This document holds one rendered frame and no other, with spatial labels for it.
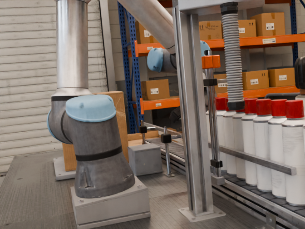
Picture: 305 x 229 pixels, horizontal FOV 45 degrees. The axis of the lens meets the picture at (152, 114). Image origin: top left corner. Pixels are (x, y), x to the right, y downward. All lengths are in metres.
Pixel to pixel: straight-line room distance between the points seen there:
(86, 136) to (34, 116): 4.24
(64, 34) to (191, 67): 0.37
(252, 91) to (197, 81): 4.28
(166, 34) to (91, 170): 0.42
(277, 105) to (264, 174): 0.16
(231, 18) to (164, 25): 0.31
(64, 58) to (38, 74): 4.07
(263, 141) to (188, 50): 0.26
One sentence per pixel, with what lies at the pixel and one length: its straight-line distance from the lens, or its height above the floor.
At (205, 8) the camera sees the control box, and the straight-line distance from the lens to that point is 0.79.
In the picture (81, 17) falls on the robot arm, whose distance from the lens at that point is 1.04.
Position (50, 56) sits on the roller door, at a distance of 5.09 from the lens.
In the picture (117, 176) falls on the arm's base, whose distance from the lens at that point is 0.88.
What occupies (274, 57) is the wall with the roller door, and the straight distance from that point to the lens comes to 6.32.
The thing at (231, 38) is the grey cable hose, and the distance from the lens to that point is 0.74.
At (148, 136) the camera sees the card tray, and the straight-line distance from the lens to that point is 2.06.
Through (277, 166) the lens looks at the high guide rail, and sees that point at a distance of 0.77.
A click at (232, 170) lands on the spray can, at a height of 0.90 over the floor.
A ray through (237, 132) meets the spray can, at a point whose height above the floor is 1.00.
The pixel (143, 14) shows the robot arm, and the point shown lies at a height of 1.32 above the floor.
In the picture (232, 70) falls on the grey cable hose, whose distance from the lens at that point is 0.74.
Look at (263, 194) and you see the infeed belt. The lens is 0.85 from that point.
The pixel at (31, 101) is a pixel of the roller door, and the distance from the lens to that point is 5.08.
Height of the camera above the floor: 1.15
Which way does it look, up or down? 5 degrees down
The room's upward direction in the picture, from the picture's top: 5 degrees counter-clockwise
